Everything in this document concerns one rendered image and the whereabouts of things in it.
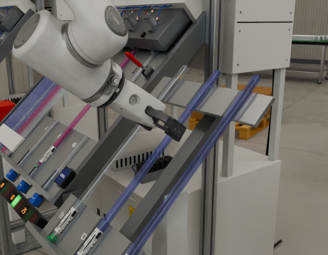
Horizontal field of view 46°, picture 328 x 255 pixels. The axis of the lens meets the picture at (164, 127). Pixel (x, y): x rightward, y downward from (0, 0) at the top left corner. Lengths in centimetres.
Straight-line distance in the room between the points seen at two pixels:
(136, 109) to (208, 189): 70
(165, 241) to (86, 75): 43
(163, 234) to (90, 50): 47
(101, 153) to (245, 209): 71
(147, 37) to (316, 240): 159
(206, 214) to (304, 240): 108
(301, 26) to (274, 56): 992
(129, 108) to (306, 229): 193
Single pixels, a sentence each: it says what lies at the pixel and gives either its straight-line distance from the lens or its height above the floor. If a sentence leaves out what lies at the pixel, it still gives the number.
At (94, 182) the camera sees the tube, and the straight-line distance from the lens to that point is 87.
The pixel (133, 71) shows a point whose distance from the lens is 122.
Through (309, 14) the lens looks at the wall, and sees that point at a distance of 1135.
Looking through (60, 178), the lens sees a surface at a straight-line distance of 102.
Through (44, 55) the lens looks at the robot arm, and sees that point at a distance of 58.
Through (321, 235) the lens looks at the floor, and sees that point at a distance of 242.
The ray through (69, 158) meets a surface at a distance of 114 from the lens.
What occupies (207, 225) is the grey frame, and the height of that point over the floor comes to 50.
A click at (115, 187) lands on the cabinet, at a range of 142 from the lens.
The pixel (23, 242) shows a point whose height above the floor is 1.
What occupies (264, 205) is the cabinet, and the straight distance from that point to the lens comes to 165.
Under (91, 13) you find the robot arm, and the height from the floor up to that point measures 118.
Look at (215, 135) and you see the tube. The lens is 74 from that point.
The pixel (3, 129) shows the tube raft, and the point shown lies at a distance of 160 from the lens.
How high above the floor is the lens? 118
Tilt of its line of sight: 16 degrees down
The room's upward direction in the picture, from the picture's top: straight up
